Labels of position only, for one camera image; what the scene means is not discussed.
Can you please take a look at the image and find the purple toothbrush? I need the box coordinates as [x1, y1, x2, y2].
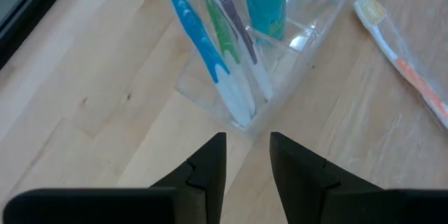
[199, 0, 276, 102]

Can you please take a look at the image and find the orange toothbrush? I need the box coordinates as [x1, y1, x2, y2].
[352, 0, 448, 130]

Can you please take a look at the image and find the teal mouthwash bottle white cap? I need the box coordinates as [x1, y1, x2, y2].
[244, 0, 288, 41]

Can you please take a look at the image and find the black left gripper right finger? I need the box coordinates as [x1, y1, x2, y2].
[269, 132, 448, 224]

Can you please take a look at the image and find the green toothbrush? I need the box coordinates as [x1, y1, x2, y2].
[202, 0, 258, 116]

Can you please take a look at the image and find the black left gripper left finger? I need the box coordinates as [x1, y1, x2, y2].
[2, 132, 228, 224]

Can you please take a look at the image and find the blue toothbrush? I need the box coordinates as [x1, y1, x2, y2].
[155, 0, 253, 129]

